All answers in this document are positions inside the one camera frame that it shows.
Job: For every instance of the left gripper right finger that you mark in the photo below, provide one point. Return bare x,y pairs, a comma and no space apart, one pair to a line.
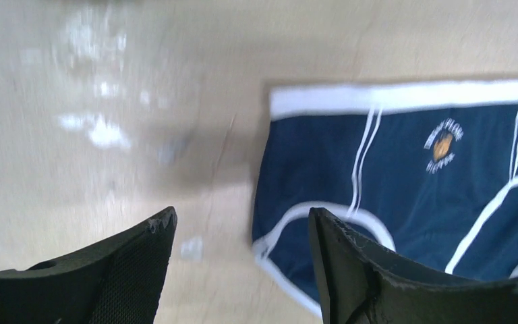
358,279

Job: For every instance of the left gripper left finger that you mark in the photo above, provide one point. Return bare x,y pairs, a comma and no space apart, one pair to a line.
116,280

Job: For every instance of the navy white underwear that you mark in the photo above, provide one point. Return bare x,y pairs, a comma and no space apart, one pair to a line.
427,170

